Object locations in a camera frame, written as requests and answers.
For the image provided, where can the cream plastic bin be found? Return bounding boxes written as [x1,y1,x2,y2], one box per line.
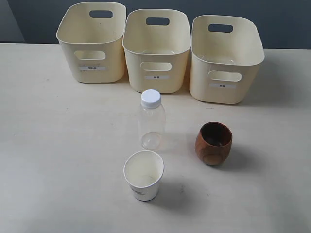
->
[189,15,265,104]
[56,2,127,83]
[122,9,191,94]

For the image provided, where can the middle cream plastic bin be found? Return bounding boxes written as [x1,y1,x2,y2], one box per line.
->
[122,9,191,94]

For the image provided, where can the white paper cup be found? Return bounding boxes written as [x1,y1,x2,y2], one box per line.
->
[123,150,165,202]

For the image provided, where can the right cream plastic bin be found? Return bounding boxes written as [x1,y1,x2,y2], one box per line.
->
[189,15,265,104]

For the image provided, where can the clear plastic bottle white cap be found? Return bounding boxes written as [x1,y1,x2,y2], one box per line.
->
[138,89,166,150]

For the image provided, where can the left cream plastic bin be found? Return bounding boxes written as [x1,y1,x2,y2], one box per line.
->
[56,2,127,83]

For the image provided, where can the brown wooden cup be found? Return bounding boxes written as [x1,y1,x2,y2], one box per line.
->
[195,122,233,166]

